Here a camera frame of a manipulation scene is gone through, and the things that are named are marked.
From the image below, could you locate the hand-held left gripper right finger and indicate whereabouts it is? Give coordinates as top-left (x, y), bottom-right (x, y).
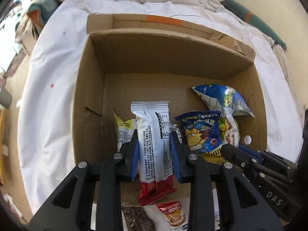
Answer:
top-left (170, 132), bottom-right (282, 231)

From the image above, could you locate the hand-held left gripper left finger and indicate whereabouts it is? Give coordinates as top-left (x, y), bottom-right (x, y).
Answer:
top-left (28, 129), bottom-right (140, 231)

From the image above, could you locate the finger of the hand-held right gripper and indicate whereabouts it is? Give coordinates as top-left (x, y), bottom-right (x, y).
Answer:
top-left (220, 144), bottom-right (263, 174)
top-left (238, 144), bottom-right (297, 174)

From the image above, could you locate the white red snack packet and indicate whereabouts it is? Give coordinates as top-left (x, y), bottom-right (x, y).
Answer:
top-left (131, 100), bottom-right (177, 207)

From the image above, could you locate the white yellow snack packet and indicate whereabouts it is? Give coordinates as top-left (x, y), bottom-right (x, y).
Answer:
top-left (113, 108), bottom-right (137, 153)

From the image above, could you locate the blue bear snack packet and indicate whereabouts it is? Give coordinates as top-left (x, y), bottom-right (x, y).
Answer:
top-left (174, 111), bottom-right (223, 157)

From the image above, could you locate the blue white snack packet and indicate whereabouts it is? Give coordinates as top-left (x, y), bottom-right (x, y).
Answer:
top-left (192, 84), bottom-right (255, 126)

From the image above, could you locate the brown cardboard box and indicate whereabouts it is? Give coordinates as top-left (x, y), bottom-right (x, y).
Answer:
top-left (72, 13), bottom-right (269, 207)

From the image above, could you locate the orange white snack packet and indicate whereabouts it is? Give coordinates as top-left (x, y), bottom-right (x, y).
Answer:
top-left (156, 201), bottom-right (191, 229)

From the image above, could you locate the dark brown snack packet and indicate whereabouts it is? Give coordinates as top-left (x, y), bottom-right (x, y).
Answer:
top-left (121, 202), bottom-right (158, 231)

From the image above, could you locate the white printed bed sheet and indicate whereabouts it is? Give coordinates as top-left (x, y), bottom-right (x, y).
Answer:
top-left (16, 0), bottom-right (304, 222)

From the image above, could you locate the green rolled mat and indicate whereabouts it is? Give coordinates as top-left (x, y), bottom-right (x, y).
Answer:
top-left (221, 0), bottom-right (287, 50)

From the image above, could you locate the patterned floor rug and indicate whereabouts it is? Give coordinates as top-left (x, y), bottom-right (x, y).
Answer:
top-left (6, 53), bottom-right (27, 77)

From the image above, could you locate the teal orange bag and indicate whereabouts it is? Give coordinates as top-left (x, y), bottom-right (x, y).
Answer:
top-left (26, 0), bottom-right (62, 28)

